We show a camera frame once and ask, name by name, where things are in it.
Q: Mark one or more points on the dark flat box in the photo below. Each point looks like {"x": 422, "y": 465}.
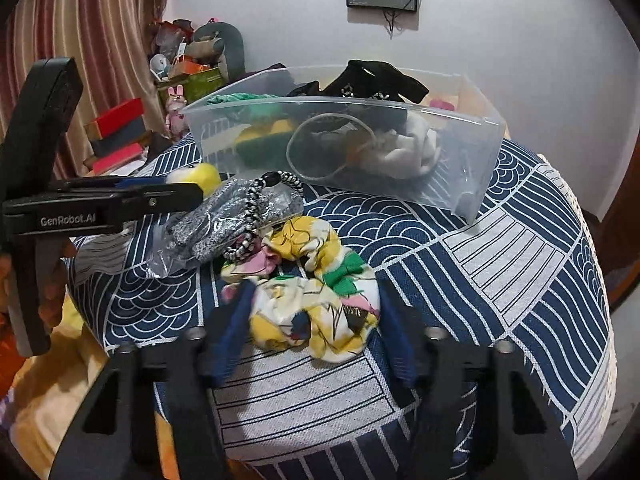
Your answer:
{"x": 122, "y": 140}

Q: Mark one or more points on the silver glitter pouch in bag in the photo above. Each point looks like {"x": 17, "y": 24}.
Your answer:
{"x": 210, "y": 225}

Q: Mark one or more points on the person's left hand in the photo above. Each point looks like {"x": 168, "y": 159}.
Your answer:
{"x": 50, "y": 290}

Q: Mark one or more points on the pink soft item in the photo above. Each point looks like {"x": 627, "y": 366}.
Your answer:
{"x": 442, "y": 105}

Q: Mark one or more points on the yellow green soft item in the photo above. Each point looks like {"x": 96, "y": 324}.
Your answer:
{"x": 265, "y": 137}

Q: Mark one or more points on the red flat box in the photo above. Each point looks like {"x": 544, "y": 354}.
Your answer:
{"x": 120, "y": 157}

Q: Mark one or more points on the blue white patterned tablecloth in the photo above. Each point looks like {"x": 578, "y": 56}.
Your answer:
{"x": 500, "y": 270}

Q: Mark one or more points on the green cloth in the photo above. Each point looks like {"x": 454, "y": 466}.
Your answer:
{"x": 240, "y": 97}

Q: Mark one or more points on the black socks with flower print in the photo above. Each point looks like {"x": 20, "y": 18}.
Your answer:
{"x": 375, "y": 80}

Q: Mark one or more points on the green cardboard box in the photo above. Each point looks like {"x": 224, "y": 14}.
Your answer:
{"x": 195, "y": 85}

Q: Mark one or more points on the orange box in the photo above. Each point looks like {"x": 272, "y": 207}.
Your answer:
{"x": 187, "y": 67}

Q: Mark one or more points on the striped brown curtain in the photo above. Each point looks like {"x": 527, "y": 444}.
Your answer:
{"x": 90, "y": 25}

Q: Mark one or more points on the floral yellow white scrunchie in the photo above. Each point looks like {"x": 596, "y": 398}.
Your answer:
{"x": 305, "y": 290}

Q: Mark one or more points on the red and blue box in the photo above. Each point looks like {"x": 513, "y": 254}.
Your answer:
{"x": 117, "y": 117}

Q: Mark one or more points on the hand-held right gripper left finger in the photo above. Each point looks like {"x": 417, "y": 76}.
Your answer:
{"x": 231, "y": 327}

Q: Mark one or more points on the yellow blanket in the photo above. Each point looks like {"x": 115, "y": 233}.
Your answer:
{"x": 45, "y": 400}

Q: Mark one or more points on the clear plastic headband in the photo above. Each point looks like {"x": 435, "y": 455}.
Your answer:
{"x": 295, "y": 135}

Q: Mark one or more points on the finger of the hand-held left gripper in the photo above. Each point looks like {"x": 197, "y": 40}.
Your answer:
{"x": 165, "y": 197}
{"x": 140, "y": 181}

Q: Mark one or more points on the yellow plush toy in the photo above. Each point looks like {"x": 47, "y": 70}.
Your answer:
{"x": 200, "y": 177}

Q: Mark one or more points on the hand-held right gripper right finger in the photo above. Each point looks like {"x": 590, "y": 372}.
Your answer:
{"x": 400, "y": 332}

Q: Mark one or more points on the pink bunny figure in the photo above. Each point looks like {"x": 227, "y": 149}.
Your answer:
{"x": 176, "y": 110}

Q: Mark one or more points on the clear plastic storage box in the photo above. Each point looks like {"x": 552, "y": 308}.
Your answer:
{"x": 350, "y": 160}

